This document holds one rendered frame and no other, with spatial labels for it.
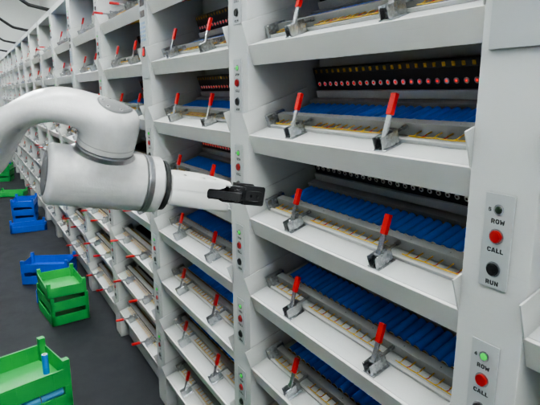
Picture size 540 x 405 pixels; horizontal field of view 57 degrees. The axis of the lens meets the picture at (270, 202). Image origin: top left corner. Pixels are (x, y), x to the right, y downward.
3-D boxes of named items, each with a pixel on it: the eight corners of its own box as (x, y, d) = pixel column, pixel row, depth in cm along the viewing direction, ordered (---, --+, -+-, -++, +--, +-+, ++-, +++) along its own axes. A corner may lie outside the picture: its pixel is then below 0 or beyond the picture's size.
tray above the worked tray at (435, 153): (475, 198, 66) (460, 98, 61) (254, 153, 117) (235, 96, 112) (562, 141, 74) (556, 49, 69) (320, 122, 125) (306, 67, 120)
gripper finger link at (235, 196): (186, 193, 76) (205, 192, 81) (231, 202, 73) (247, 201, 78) (187, 185, 76) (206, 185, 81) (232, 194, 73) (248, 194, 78)
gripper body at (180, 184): (140, 202, 79) (204, 208, 85) (161, 214, 71) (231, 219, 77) (146, 156, 79) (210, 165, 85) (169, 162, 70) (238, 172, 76)
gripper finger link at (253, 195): (225, 202, 80) (260, 206, 84) (234, 206, 77) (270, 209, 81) (228, 182, 80) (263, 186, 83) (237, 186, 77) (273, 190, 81)
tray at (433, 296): (463, 336, 70) (453, 280, 67) (254, 234, 121) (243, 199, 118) (546, 268, 78) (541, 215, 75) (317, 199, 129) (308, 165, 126)
